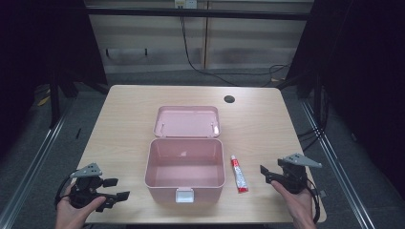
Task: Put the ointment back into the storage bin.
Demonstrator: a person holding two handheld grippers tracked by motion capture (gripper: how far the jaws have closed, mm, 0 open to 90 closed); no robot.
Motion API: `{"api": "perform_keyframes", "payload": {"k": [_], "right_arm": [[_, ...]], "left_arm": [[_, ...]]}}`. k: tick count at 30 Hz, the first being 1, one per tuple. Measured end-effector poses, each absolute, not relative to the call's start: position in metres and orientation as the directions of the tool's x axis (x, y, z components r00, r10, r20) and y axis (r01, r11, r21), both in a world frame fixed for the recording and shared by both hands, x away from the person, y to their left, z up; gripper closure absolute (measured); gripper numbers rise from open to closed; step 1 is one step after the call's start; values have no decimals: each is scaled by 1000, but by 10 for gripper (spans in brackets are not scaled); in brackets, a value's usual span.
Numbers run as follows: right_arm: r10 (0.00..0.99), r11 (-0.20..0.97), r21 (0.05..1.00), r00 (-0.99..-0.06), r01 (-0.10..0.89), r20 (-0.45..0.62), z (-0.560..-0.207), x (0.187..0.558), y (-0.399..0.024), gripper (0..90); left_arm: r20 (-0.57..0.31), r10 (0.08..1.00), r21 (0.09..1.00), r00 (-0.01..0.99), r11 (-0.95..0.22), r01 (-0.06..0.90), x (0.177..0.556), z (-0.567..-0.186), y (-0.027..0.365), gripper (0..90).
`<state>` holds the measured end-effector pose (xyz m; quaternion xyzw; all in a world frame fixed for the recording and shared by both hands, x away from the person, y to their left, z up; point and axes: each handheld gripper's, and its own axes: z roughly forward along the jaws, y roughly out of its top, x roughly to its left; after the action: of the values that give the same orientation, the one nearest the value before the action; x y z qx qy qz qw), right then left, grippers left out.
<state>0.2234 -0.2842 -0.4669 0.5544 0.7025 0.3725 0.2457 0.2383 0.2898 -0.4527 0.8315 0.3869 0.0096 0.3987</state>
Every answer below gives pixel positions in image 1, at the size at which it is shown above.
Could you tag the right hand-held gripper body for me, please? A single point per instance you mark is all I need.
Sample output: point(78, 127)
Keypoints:
point(294, 176)

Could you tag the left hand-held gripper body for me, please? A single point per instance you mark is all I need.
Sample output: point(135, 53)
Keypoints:
point(86, 187)

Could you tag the red and white ointment tube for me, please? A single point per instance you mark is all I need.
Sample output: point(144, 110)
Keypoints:
point(238, 175)

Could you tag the pink plastic storage box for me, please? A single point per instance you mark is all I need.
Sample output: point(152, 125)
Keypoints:
point(184, 156)

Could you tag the person's right hand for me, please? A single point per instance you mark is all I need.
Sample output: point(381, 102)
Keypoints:
point(301, 206)

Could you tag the person's left hand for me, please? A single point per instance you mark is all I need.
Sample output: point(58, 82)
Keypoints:
point(71, 216)

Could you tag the small black floor object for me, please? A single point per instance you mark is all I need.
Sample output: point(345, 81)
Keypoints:
point(78, 133)

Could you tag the dark round table grommet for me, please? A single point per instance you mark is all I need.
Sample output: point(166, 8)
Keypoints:
point(229, 99)

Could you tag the black metal stand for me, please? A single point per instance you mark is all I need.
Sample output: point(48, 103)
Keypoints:
point(54, 101)

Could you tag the yellow floor object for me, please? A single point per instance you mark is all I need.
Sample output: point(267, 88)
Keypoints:
point(44, 101)

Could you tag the dark curtain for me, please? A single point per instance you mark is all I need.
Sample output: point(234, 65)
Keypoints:
point(38, 41)
point(366, 79)

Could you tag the black horizontal metal bar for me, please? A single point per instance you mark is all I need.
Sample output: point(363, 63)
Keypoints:
point(143, 12)

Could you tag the silver metal floor rail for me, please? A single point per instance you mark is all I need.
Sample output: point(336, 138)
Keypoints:
point(337, 171)
point(33, 171)

